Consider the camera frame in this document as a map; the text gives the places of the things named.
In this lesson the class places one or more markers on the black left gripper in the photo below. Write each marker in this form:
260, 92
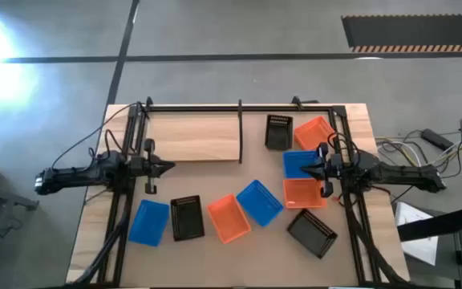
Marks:
140, 166

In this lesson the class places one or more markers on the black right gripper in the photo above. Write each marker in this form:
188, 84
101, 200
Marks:
337, 168

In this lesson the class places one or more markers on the blue plastic basket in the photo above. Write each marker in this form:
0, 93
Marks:
148, 222
259, 203
293, 160

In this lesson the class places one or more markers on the orange plastic basket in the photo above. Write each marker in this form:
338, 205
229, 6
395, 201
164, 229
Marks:
313, 133
228, 219
301, 193

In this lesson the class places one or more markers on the black plastic basket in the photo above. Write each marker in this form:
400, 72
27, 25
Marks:
187, 218
278, 132
312, 233

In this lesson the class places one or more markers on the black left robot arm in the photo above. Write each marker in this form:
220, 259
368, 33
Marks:
74, 176

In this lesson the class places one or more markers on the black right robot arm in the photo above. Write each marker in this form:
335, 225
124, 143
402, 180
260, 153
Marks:
403, 176

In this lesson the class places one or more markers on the wooden shelf with black legs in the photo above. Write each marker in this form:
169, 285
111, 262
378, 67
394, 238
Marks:
191, 138

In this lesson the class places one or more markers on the small red tag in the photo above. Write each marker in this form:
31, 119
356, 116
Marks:
336, 198

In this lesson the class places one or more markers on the tan table mat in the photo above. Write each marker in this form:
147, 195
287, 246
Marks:
235, 261

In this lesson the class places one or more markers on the black power strip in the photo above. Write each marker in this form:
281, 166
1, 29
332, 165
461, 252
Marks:
435, 139

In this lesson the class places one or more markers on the black flat bar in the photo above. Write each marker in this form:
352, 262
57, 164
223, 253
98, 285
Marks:
435, 226

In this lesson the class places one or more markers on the white paper sheet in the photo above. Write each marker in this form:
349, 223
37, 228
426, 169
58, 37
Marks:
423, 249

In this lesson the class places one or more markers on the grey metal stand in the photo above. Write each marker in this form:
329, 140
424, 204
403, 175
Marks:
10, 197

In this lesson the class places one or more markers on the black hazard-striped floor mat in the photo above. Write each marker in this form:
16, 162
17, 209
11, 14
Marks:
415, 30

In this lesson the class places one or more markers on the black frame clamp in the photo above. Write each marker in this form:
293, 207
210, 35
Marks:
149, 101
297, 101

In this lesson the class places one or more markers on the black aluminium frame rig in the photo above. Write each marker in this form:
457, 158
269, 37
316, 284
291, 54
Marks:
215, 108

